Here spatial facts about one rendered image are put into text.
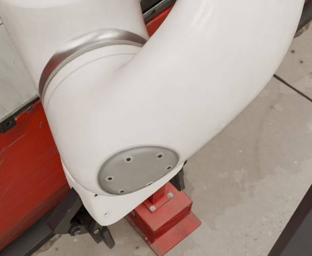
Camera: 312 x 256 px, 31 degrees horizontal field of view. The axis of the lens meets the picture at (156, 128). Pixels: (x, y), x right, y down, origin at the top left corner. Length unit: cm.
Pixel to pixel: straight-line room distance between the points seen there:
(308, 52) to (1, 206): 151
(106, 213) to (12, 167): 99
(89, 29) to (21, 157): 115
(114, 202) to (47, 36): 20
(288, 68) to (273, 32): 216
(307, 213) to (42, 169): 74
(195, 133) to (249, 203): 179
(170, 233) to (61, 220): 150
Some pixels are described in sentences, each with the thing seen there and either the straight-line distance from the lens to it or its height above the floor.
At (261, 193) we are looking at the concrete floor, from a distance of 211.
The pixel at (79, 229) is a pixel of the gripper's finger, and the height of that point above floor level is 138.
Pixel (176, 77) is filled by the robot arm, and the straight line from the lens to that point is 27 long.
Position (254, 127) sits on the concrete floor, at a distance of 224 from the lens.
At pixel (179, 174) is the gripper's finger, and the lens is 55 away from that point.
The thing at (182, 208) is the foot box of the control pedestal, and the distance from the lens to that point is 191.
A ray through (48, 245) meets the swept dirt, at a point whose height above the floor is 0.
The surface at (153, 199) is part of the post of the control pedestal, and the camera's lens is 187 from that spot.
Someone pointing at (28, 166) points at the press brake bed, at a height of 54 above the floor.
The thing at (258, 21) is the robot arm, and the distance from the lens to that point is 28.
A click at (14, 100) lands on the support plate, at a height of 100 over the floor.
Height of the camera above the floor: 185
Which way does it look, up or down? 58 degrees down
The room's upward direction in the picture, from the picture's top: 4 degrees clockwise
